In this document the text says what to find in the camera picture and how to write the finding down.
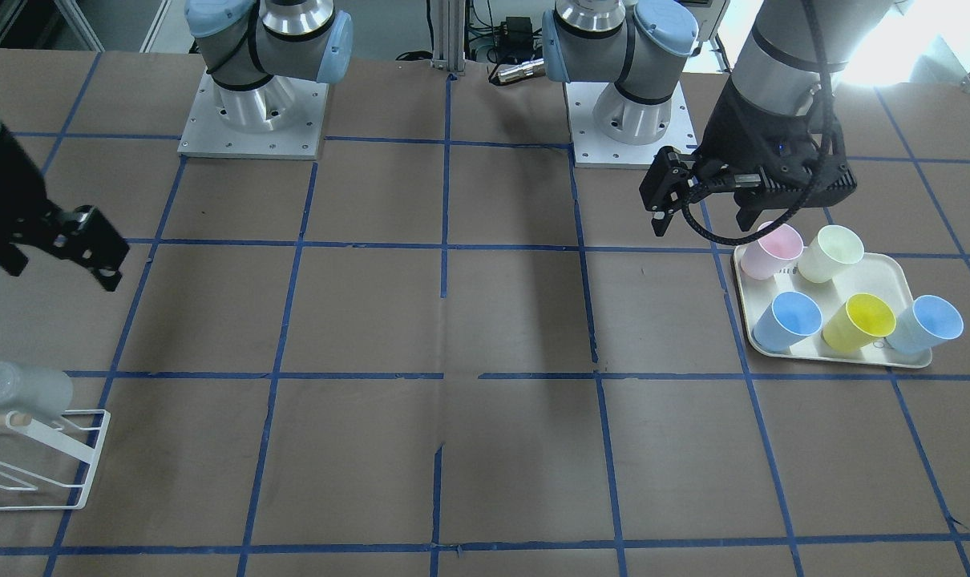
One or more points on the light blue cup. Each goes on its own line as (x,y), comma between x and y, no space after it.
(928,322)

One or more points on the pink cup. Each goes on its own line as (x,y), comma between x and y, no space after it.
(765,257)

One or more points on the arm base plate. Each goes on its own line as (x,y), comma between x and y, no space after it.
(281,120)
(609,131)

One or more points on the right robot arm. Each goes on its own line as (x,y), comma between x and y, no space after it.
(246,43)

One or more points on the translucent white cup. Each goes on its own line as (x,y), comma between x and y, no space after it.
(42,392)

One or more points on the yellow cup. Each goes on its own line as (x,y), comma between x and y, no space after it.
(862,320)

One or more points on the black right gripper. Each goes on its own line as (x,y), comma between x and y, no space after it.
(6,195)

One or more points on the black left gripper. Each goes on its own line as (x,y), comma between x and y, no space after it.
(737,120)

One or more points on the aluminium frame post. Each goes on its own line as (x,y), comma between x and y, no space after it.
(448,32)

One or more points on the pale green cup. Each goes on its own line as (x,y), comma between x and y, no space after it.
(834,249)

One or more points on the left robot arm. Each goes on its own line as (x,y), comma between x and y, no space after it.
(794,51)

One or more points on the cream plastic tray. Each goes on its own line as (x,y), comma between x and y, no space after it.
(876,273)

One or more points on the white wire cup rack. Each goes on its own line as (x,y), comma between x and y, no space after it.
(45,466)

